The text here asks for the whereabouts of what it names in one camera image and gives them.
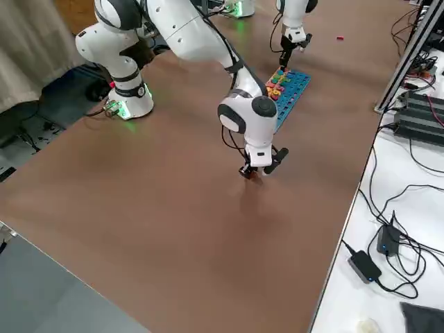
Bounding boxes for colourful toy puzzle board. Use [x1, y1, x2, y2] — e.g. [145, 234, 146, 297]
[265, 67, 312, 135]

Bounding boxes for black ribbed power supply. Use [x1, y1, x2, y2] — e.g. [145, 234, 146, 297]
[402, 90, 444, 117]
[393, 106, 444, 146]

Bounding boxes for grey black power adapter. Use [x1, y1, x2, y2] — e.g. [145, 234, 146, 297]
[348, 250, 383, 285]

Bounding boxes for cream tape roll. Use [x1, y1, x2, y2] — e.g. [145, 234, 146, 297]
[357, 318, 381, 333]

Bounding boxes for dark grey cloth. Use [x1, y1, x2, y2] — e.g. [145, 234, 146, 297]
[399, 301, 444, 333]

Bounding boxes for black flat floor item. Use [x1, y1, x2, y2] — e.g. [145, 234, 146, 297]
[0, 166, 17, 184]

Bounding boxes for beige curtain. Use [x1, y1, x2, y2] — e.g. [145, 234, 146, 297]
[0, 0, 101, 114]

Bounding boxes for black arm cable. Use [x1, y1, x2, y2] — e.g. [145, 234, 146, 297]
[269, 10, 284, 53]
[204, 15, 251, 162]

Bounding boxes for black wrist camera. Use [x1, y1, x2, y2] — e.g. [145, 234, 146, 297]
[298, 33, 313, 53]
[264, 148, 289, 176]

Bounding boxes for aluminium frame post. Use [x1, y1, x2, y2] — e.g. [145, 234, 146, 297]
[373, 0, 444, 114]

